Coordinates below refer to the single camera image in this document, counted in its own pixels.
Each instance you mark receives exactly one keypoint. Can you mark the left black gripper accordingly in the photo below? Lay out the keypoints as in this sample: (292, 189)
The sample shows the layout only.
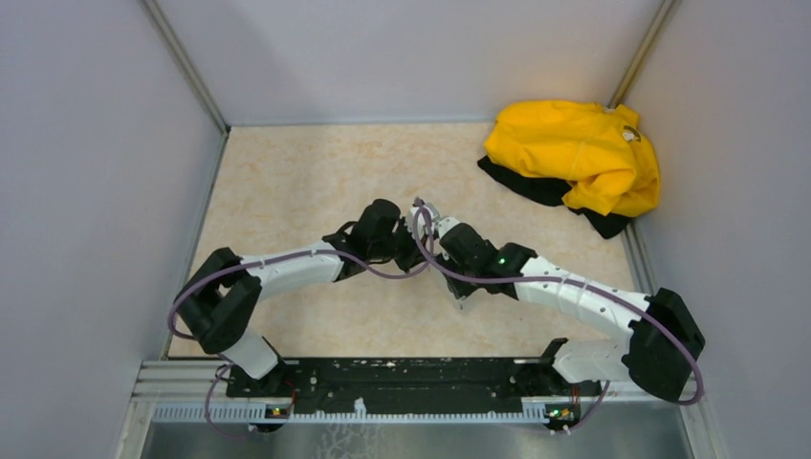
(416, 255)

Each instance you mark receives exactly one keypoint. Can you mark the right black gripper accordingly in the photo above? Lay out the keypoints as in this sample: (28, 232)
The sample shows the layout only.
(458, 287)

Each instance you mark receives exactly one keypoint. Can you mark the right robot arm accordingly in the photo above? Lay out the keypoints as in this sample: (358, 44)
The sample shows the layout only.
(650, 340)

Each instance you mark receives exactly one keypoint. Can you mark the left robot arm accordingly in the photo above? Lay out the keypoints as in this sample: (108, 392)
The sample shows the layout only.
(216, 305)

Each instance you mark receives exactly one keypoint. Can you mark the black garment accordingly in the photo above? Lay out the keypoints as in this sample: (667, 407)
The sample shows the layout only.
(549, 192)

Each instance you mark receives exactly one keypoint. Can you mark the yellow garment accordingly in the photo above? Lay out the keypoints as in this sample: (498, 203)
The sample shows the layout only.
(600, 152)

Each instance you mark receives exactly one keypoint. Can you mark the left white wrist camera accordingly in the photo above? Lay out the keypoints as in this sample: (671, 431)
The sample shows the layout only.
(420, 217)

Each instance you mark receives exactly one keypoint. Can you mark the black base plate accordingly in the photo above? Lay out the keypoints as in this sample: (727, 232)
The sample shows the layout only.
(402, 386)

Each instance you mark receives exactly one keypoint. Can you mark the aluminium frame rail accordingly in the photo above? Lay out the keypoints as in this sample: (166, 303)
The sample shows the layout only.
(195, 390)

